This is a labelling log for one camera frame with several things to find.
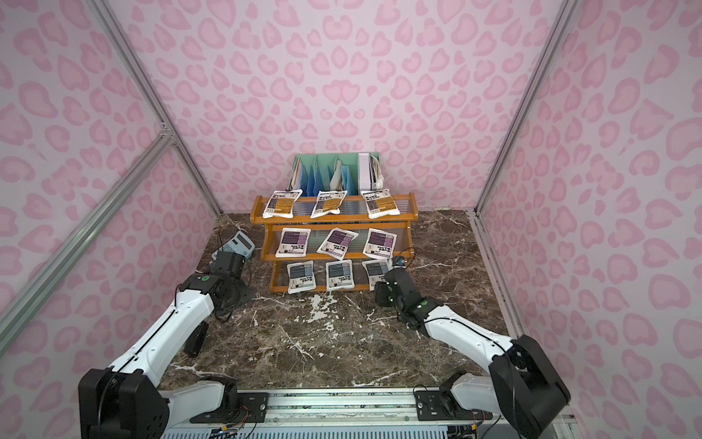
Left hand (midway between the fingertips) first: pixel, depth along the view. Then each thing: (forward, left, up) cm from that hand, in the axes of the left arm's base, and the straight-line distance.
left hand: (239, 294), depth 83 cm
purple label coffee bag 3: (+14, -44, +6) cm, 46 cm away
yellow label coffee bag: (+19, -43, +20) cm, 51 cm away
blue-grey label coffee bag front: (+12, -29, -8) cm, 33 cm away
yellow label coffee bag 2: (+19, -28, +20) cm, 39 cm away
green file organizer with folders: (+41, -33, +14) cm, 55 cm away
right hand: (+4, -44, -2) cm, 44 cm away
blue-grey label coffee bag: (+13, -42, -8) cm, 45 cm away
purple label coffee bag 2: (+15, -29, +6) cm, 33 cm away
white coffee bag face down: (+19, -14, +20) cm, 30 cm away
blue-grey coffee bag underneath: (+11, -16, -8) cm, 21 cm away
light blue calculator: (+26, +10, -9) cm, 29 cm away
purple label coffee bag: (+16, -15, +5) cm, 23 cm away
